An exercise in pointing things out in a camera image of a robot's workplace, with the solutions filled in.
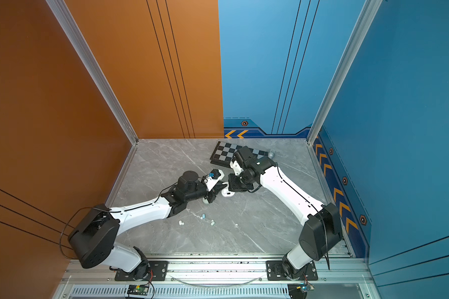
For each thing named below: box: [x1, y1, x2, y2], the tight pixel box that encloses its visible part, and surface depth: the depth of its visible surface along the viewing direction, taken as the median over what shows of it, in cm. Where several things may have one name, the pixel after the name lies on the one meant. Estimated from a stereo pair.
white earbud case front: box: [220, 185, 236, 198], surface depth 81 cm
